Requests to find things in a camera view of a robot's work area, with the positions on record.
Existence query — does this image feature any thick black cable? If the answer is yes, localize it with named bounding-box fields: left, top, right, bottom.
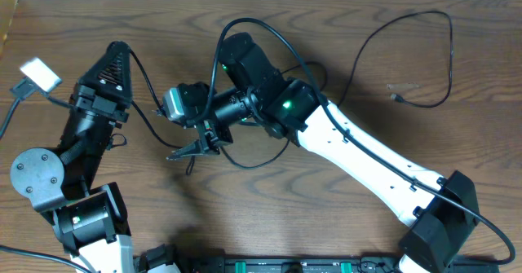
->
left=128, top=48, right=291, bottom=176

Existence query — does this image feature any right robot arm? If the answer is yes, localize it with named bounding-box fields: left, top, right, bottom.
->
left=162, top=33, right=477, bottom=272

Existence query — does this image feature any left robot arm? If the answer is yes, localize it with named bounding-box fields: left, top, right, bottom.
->
left=10, top=42, right=135, bottom=272

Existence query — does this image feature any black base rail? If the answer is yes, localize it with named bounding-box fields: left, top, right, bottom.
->
left=134, top=244, right=501, bottom=273

